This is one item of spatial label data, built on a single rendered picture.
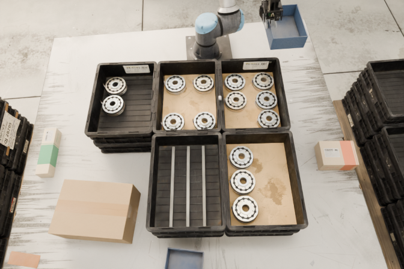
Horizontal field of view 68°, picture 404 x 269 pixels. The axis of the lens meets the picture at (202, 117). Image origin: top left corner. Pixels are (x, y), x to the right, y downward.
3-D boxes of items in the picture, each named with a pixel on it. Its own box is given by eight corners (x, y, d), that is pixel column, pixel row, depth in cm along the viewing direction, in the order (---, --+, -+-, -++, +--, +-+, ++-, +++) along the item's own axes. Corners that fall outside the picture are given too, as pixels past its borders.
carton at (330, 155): (318, 170, 142) (323, 164, 135) (314, 147, 148) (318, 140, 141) (352, 170, 141) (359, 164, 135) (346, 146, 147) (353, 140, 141)
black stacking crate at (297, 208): (221, 143, 138) (222, 132, 128) (285, 141, 138) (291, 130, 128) (225, 233, 119) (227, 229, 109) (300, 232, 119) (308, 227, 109)
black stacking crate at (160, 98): (161, 75, 158) (157, 62, 148) (217, 74, 157) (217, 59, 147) (157, 144, 139) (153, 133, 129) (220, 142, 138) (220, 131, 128)
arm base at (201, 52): (192, 42, 177) (191, 29, 169) (217, 41, 178) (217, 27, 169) (193, 61, 169) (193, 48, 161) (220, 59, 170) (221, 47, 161)
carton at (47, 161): (53, 177, 144) (47, 173, 139) (41, 178, 144) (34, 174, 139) (61, 132, 156) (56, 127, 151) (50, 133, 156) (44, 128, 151)
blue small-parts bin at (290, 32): (262, 17, 141) (264, 5, 135) (293, 15, 141) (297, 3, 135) (270, 50, 131) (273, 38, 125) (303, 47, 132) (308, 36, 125)
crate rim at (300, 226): (221, 134, 130) (221, 131, 128) (290, 132, 129) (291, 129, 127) (226, 230, 111) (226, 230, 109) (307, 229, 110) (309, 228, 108)
